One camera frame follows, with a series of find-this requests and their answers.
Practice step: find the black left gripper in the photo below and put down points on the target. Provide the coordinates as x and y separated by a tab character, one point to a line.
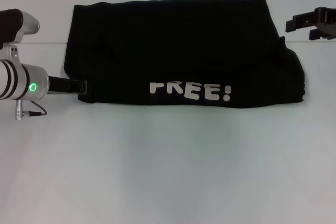
63	85

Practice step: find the black t-shirt with white print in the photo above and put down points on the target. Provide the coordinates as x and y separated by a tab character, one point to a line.
183	51

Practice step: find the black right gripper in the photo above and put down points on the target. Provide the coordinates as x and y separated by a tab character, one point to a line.
326	22

